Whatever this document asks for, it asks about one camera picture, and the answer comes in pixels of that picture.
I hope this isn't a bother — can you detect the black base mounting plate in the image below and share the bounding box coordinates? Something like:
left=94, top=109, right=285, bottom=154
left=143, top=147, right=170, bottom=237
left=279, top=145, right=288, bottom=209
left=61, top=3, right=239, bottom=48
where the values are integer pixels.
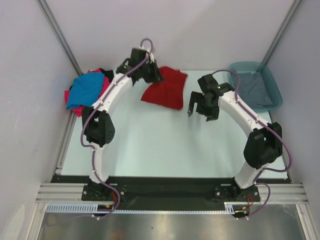
left=50, top=174, right=291, bottom=212

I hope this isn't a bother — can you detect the aluminium corner post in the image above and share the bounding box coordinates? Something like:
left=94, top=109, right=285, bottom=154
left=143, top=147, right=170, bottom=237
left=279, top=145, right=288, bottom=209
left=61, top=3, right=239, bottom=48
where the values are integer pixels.
left=261, top=0, right=304, bottom=65
left=36, top=0, right=83, bottom=76

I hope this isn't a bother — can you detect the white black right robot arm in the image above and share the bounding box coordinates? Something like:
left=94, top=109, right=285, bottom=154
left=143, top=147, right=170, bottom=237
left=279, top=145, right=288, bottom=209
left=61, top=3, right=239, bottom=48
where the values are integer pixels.
left=187, top=74, right=283, bottom=201

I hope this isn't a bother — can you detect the teal plastic basket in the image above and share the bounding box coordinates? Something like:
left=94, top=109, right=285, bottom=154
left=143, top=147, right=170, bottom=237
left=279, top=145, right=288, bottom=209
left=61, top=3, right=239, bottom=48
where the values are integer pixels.
left=228, top=61, right=283, bottom=113

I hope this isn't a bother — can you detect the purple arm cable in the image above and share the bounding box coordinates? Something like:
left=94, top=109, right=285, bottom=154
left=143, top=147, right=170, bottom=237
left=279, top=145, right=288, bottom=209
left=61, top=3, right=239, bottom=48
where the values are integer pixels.
left=211, top=69, right=294, bottom=221
left=46, top=38, right=154, bottom=226

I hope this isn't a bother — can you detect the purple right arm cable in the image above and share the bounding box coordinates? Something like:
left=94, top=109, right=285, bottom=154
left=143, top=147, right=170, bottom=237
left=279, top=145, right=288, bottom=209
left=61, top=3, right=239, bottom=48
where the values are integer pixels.
left=211, top=69, right=294, bottom=221

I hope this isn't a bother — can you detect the black folded t shirt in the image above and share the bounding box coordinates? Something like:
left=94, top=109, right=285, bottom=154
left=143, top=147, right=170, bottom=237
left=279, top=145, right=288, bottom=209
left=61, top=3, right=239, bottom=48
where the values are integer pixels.
left=64, top=68, right=114, bottom=96

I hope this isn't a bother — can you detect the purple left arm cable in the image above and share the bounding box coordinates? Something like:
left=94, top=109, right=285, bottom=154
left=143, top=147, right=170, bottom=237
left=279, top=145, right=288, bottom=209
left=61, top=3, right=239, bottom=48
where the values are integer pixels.
left=46, top=38, right=154, bottom=226

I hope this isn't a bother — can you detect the grey t shirt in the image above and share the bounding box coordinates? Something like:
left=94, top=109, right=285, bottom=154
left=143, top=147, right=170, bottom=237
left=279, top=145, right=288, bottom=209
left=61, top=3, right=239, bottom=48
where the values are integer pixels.
left=237, top=72, right=273, bottom=109

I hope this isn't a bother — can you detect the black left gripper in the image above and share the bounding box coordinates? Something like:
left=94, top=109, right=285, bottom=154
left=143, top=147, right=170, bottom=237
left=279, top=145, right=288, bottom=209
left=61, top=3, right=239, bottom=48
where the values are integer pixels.
left=138, top=59, right=163, bottom=83

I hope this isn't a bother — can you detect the blue t shirt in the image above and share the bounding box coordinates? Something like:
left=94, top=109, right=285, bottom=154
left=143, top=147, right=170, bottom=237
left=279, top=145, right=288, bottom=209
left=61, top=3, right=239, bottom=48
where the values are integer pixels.
left=65, top=72, right=105, bottom=111

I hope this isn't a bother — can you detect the grey slotted cable duct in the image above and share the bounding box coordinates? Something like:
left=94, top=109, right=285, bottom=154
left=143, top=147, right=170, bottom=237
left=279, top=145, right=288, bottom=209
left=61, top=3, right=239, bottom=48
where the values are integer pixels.
left=46, top=203, right=249, bottom=215

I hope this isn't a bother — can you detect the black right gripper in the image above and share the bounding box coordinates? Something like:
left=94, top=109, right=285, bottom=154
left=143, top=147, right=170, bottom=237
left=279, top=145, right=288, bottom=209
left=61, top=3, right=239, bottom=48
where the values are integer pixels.
left=187, top=90, right=220, bottom=122

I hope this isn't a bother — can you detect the right aluminium corner post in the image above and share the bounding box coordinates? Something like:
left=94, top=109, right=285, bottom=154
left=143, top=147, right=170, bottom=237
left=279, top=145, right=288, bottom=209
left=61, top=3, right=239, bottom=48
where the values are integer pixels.
left=261, top=0, right=304, bottom=65

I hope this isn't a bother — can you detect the red t shirt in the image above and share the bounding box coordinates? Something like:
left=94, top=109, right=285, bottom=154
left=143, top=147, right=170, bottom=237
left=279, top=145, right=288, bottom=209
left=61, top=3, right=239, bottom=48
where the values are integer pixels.
left=140, top=66, right=188, bottom=111

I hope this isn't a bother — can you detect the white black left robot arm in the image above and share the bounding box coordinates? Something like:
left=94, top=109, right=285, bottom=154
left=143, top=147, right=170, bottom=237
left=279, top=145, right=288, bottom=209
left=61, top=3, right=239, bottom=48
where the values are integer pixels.
left=80, top=46, right=164, bottom=200

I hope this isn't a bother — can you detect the left aluminium corner post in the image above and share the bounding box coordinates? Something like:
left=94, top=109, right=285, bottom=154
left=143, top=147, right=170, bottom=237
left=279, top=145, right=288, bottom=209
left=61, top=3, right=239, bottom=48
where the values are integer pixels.
left=36, top=0, right=83, bottom=76

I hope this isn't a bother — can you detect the aluminium front frame rail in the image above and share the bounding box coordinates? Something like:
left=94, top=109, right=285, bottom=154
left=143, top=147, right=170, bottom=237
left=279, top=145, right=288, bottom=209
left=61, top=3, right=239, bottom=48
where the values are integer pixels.
left=35, top=183, right=309, bottom=205

